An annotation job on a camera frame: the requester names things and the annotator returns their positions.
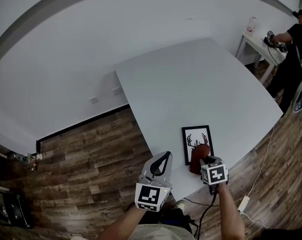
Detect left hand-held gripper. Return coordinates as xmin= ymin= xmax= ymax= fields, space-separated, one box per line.
xmin=134 ymin=151 xmax=173 ymax=213

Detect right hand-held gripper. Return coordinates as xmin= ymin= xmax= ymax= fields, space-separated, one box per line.
xmin=199 ymin=155 xmax=229 ymax=196

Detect dark red cloth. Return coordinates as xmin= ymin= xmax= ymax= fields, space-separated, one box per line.
xmin=189 ymin=143 xmax=212 ymax=176

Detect black picture frame antler print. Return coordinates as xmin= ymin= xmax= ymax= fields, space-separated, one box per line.
xmin=181 ymin=124 xmax=215 ymax=166

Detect person's right forearm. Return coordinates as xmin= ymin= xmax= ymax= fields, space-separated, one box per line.
xmin=216 ymin=182 xmax=247 ymax=240

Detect person's left forearm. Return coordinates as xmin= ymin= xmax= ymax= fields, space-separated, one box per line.
xmin=97 ymin=201 xmax=147 ymax=240

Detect person's light shoe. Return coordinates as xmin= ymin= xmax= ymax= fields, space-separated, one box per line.
xmin=174 ymin=200 xmax=187 ymax=213

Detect white power strip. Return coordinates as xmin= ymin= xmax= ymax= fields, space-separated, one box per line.
xmin=238 ymin=195 xmax=250 ymax=213

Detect person's beige shorts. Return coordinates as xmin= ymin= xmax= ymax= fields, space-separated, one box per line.
xmin=129 ymin=223 xmax=189 ymax=240

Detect small white side table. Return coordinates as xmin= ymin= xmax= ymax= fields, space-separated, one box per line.
xmin=235 ymin=32 xmax=288 ymax=85

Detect small clutter of bottles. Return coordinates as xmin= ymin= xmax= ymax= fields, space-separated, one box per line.
xmin=6 ymin=152 xmax=43 ymax=171

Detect black equipment box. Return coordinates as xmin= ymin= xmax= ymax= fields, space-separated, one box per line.
xmin=0 ymin=190 xmax=33 ymax=230

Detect white power cable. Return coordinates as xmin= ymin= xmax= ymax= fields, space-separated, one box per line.
xmin=239 ymin=125 xmax=275 ymax=230

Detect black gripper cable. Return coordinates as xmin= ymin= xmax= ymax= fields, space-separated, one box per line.
xmin=182 ymin=192 xmax=219 ymax=240

